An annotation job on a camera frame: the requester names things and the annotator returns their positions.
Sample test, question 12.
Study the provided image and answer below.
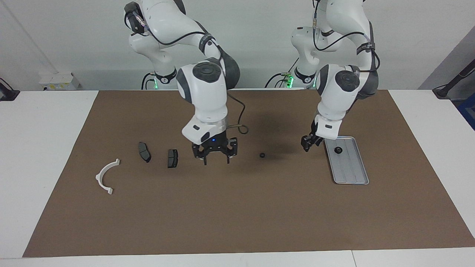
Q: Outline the long curved grey brake pad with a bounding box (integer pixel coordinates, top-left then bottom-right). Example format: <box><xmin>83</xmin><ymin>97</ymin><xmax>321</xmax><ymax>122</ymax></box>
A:
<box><xmin>138</xmin><ymin>142</ymin><xmax>151</xmax><ymax>163</ymax></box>

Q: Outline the white power strip box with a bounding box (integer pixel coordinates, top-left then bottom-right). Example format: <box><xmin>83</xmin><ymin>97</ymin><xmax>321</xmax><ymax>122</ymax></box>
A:
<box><xmin>39</xmin><ymin>72</ymin><xmax>80</xmax><ymax>90</ymax></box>

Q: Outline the black table clamp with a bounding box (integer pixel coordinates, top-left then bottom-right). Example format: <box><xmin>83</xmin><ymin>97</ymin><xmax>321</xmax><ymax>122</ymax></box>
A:
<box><xmin>0</xmin><ymin>78</ymin><xmax>20</xmax><ymax>101</ymax></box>

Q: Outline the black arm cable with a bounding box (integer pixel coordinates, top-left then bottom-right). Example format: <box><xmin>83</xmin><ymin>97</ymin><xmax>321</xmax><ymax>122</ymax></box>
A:
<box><xmin>313</xmin><ymin>0</ymin><xmax>381</xmax><ymax>73</ymax></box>
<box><xmin>125</xmin><ymin>10</ymin><xmax>248</xmax><ymax>135</ymax></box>

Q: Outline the silver metal tray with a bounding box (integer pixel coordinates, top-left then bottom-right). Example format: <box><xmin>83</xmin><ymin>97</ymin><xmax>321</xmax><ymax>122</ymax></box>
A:
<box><xmin>324</xmin><ymin>136</ymin><xmax>370</xmax><ymax>185</ymax></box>

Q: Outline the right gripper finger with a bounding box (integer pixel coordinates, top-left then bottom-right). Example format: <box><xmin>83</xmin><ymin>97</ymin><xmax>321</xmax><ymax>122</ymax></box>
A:
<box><xmin>192</xmin><ymin>145</ymin><xmax>208</xmax><ymax>165</ymax></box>
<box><xmin>224</xmin><ymin>138</ymin><xmax>238</xmax><ymax>164</ymax></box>

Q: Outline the blue box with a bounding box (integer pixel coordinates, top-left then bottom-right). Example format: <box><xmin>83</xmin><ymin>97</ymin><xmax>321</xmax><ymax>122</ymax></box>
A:
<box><xmin>457</xmin><ymin>93</ymin><xmax>475</xmax><ymax>131</ymax></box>

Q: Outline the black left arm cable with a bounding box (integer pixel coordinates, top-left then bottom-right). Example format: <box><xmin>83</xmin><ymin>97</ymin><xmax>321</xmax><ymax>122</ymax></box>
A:
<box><xmin>313</xmin><ymin>0</ymin><xmax>381</xmax><ymax>73</ymax></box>

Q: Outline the brown table mat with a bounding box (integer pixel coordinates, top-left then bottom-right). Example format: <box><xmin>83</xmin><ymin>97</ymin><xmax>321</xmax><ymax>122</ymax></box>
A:
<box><xmin>22</xmin><ymin>90</ymin><xmax>475</xmax><ymax>258</ymax></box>

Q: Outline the black stand with pole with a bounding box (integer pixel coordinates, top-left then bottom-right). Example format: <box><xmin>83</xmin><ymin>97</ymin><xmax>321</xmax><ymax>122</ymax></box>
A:
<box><xmin>432</xmin><ymin>59</ymin><xmax>475</xmax><ymax>99</ymax></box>

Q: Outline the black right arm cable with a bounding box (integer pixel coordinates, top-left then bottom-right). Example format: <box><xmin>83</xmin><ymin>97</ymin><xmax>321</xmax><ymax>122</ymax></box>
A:
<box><xmin>125</xmin><ymin>10</ymin><xmax>248</xmax><ymax>135</ymax></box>

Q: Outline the white half-ring bracket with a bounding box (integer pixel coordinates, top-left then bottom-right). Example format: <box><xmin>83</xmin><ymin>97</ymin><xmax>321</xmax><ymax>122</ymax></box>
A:
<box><xmin>95</xmin><ymin>158</ymin><xmax>121</xmax><ymax>195</ymax></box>

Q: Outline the black left base cable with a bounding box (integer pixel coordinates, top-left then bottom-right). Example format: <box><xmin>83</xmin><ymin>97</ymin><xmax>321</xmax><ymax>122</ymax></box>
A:
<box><xmin>265</xmin><ymin>56</ymin><xmax>300</xmax><ymax>89</ymax></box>

